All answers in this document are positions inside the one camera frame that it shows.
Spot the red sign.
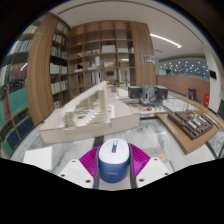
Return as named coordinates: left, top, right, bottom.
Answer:
left=202, top=92, right=211, bottom=108

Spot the white flat board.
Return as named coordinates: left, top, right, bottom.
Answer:
left=22, top=145, right=54, bottom=172

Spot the group of small ceiling lights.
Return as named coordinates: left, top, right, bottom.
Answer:
left=159, top=59, right=209, bottom=78

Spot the large white architectural model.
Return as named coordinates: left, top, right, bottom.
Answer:
left=38, top=80, right=141, bottom=145

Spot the white and blue computer mouse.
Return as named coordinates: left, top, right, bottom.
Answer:
left=97, top=138, right=132, bottom=184

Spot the wooden shelf unit with models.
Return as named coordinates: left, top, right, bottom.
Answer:
left=67, top=20, right=157, bottom=98

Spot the dark brown architectural model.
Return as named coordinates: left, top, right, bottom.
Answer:
left=167, top=110, right=215, bottom=141

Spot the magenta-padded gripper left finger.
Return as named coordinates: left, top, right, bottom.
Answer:
left=57, top=145, right=101, bottom=190

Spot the flat white site model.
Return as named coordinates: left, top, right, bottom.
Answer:
left=129, top=101, right=168, bottom=118

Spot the wooden bookshelf with books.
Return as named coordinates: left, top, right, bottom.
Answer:
left=0, top=13, right=72, bottom=158

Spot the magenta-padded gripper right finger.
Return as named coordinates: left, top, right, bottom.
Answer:
left=128, top=143, right=172, bottom=190

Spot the long ceiling light strip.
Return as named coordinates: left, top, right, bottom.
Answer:
left=149, top=32, right=183, bottom=49

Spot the wooden model base board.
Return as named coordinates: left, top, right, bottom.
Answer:
left=155, top=111, right=221, bottom=156

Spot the grey block architectural model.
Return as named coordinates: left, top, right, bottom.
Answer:
left=127, top=84, right=169, bottom=101

